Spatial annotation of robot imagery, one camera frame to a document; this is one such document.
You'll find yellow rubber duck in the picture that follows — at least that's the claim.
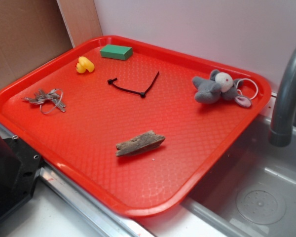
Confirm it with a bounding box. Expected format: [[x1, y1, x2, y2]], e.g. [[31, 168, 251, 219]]
[[76, 56, 95, 74]]

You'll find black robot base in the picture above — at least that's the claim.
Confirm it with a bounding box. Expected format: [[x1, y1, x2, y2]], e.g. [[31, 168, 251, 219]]
[[0, 136, 42, 223]]

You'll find red plastic tray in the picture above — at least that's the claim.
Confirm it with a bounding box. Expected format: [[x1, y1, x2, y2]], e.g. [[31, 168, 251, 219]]
[[0, 36, 271, 217]]

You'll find brown wood piece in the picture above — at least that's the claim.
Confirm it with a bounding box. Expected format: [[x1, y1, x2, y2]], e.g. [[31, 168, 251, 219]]
[[115, 130, 166, 157]]

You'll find black zip tie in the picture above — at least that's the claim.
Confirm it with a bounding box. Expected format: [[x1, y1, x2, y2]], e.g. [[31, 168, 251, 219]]
[[107, 71, 160, 99]]

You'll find grey plush mouse toy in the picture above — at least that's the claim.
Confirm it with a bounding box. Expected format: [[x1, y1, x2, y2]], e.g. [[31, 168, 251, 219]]
[[192, 69, 259, 108]]

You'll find green rectangular block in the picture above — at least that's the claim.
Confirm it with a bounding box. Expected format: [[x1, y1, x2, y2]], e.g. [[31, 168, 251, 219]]
[[100, 44, 133, 61]]

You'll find bunch of silver keys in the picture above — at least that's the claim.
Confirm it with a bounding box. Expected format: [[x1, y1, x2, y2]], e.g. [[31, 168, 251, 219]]
[[22, 88, 66, 115]]

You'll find grey toy sink basin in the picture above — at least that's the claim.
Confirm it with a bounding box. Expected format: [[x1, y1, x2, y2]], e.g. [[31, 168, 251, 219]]
[[139, 97, 296, 237]]

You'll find grey faucet spout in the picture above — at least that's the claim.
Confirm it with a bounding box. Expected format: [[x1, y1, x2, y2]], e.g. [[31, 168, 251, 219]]
[[268, 48, 296, 147]]

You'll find brown cardboard panel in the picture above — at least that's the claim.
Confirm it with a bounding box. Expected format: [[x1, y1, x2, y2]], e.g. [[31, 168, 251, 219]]
[[0, 0, 102, 90]]

